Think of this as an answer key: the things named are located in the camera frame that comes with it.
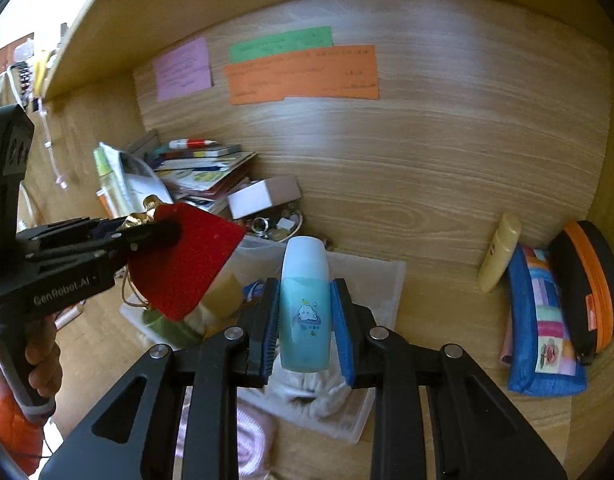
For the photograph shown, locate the pink paper note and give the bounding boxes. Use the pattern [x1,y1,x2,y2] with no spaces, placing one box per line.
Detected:
[152,37,213,102]

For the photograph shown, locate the white paper booklet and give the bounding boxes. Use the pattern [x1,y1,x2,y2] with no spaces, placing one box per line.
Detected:
[98,142,173,217]

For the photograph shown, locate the left hand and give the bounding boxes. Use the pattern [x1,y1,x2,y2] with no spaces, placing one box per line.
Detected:
[0,315,63,399]

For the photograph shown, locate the stack of books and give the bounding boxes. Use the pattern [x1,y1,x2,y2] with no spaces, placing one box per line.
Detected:
[127,132,256,217]

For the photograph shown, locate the blue patchwork pouch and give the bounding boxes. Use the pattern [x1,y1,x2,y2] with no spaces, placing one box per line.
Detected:
[500,244,587,398]

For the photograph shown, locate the small white cardboard box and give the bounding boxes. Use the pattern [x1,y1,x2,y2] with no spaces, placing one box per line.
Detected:
[228,176,301,219]

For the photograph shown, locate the beige tube bottle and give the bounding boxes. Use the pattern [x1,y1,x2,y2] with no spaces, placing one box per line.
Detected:
[476,212,522,292]

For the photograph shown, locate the white cable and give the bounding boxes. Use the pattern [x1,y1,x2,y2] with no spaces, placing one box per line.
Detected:
[33,104,70,191]

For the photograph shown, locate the orange paper note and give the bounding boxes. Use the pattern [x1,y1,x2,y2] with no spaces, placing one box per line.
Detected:
[225,44,380,105]

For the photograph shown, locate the pink coiled rope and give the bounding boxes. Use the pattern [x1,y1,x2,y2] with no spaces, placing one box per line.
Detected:
[175,389,279,480]

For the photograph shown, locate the dark green glass bottle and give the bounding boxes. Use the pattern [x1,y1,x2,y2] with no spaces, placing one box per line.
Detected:
[140,309,202,350]

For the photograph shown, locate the black orange zip case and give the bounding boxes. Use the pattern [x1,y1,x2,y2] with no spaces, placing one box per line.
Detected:
[548,220,614,365]

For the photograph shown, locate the yellow spray bottle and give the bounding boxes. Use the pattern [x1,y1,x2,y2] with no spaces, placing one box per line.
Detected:
[93,148,121,218]

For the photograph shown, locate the green paper note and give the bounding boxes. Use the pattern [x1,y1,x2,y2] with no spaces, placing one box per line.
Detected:
[229,26,333,63]

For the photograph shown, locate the clear plastic storage bin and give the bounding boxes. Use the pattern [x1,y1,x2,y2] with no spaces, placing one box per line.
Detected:
[118,236,407,446]

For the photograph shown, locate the red velvet pouch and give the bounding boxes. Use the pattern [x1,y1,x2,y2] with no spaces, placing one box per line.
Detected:
[128,203,245,321]

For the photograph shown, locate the light blue lotion bottle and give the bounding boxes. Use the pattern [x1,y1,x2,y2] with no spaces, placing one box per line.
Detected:
[279,236,332,373]

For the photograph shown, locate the orange sleeve forearm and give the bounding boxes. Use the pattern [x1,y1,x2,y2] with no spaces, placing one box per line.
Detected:
[0,373,43,474]

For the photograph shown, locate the red white marker pen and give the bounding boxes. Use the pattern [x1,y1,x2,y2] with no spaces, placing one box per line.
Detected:
[168,138,218,151]

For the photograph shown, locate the beige clear cosmetic bottle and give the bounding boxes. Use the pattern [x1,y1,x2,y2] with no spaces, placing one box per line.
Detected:
[201,271,244,324]

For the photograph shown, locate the white drawstring pouch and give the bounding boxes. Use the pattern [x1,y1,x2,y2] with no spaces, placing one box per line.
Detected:
[266,367,350,419]

